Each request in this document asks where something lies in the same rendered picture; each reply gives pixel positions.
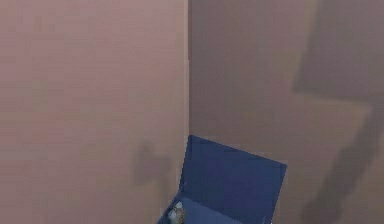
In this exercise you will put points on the blue square cabinet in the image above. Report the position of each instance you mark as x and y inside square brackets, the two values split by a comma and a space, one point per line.
[230, 180]

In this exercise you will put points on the small grey bottle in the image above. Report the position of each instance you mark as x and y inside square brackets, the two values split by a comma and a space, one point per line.
[179, 210]
[172, 217]

